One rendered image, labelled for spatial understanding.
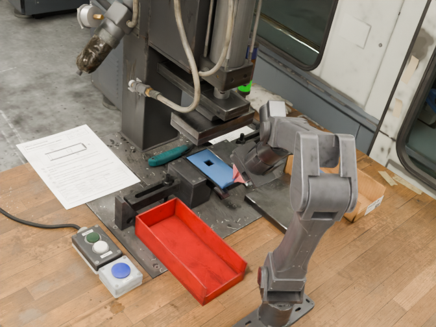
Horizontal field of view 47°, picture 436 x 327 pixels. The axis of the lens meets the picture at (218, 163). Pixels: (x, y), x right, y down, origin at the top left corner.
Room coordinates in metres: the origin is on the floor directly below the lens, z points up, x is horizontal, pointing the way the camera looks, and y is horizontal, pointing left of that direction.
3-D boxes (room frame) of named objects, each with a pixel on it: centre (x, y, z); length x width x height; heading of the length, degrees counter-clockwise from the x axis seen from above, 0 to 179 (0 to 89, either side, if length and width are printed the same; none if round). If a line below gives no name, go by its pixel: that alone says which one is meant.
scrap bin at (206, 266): (0.78, 0.03, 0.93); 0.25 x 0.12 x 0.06; 48
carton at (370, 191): (1.12, -0.32, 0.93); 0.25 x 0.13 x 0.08; 48
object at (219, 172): (1.00, 0.00, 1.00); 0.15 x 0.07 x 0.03; 47
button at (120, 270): (0.68, 0.16, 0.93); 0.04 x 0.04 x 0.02
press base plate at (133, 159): (1.11, 0.06, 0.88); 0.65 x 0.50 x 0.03; 138
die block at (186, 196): (1.04, 0.02, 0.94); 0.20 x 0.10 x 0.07; 138
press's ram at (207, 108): (1.07, 0.08, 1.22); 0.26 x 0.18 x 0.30; 48
